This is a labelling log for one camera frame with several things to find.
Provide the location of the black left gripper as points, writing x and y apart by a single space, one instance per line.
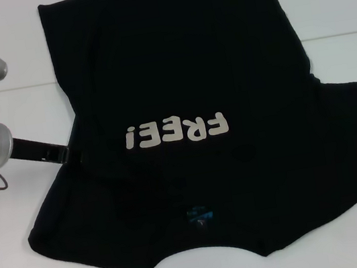
38 151

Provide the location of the black t-shirt with FREE print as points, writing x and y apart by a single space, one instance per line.
169 74

